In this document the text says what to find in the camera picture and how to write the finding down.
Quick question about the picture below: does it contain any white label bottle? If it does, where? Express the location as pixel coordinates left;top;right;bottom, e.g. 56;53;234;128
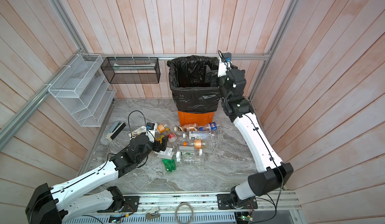
157;147;174;160

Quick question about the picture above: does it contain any crushed green bottle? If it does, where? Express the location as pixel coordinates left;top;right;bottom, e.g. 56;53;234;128
162;159;176;172

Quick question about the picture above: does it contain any white cap clear bottle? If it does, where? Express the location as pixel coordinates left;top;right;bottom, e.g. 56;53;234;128
176;149;204;165

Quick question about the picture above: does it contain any orange label clear bottle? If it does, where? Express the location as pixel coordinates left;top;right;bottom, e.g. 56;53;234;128
180;139;208;149

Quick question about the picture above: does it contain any yellow orange juice bottle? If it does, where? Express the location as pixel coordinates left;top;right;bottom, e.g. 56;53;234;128
156;135;168;145

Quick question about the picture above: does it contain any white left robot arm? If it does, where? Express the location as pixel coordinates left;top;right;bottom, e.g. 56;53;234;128
26;133;168;224

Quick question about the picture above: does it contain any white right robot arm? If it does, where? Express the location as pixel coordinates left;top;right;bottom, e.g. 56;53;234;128
216;61;293;208

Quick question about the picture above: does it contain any orange trash bin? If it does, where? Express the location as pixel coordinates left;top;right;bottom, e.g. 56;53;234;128
178;111;215;126

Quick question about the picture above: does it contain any orange cap clear bottle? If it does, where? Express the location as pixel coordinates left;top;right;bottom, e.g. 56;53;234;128
157;124;169;134

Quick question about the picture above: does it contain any black trash bag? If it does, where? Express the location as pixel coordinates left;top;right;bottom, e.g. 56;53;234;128
167;55;221;114

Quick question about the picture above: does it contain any white stapler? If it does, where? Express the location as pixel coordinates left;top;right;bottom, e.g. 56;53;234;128
105;121;126;142

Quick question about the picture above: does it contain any small brown tea bottle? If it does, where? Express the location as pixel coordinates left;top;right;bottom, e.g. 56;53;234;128
174;123;199;132

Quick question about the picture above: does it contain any clear long label bottle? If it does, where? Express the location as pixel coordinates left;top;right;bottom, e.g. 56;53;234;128
182;131;215;140

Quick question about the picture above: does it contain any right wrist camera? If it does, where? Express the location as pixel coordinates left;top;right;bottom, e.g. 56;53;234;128
218;50;232;77

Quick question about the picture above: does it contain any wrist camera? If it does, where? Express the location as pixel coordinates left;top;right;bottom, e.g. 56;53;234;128
218;50;232;77
146;122;157;142

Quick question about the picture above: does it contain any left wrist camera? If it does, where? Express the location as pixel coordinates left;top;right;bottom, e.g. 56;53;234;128
146;122;157;142

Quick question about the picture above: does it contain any white wire mesh shelf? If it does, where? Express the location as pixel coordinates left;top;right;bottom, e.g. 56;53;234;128
49;54;116;127

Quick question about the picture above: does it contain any coiled white cable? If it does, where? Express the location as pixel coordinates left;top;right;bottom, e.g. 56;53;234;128
174;202;195;224

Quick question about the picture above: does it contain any black wire mesh basket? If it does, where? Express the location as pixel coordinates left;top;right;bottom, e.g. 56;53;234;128
101;56;161;84

